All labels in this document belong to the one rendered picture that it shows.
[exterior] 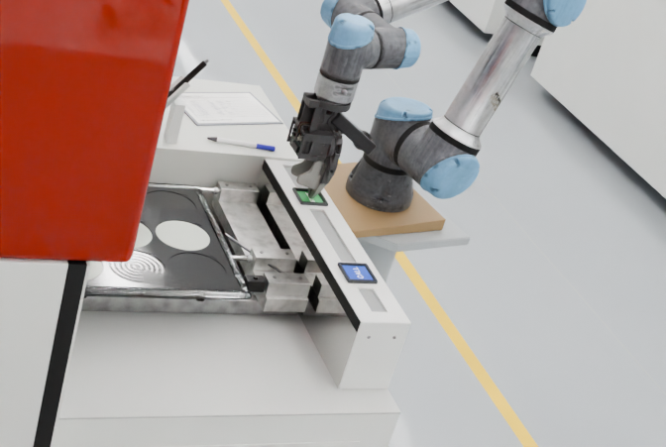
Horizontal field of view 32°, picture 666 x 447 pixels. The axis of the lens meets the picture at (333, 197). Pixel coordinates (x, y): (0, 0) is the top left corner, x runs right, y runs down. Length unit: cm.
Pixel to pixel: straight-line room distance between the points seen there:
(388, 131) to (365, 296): 57
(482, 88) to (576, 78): 356
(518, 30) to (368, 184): 47
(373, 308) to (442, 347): 181
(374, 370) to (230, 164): 57
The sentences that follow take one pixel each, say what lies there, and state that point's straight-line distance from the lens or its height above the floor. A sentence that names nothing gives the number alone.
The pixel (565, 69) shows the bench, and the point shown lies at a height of 24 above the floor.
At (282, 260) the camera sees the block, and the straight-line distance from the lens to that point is 211.
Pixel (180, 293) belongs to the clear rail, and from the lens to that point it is 196.
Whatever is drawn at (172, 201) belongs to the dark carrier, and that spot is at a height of 90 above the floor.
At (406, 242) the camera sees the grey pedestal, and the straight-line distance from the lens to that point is 249.
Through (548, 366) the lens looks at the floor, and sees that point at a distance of 389.
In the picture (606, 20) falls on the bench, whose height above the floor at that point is 57.
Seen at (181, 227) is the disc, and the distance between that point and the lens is 214.
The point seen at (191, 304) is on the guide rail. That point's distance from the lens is 205.
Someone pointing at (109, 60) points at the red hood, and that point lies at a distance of 126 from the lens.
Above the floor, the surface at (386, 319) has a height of 96.
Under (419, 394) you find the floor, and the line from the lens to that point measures 351.
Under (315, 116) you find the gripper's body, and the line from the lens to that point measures 212.
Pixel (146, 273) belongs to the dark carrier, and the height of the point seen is 90.
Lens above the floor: 196
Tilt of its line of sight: 26 degrees down
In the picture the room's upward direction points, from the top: 17 degrees clockwise
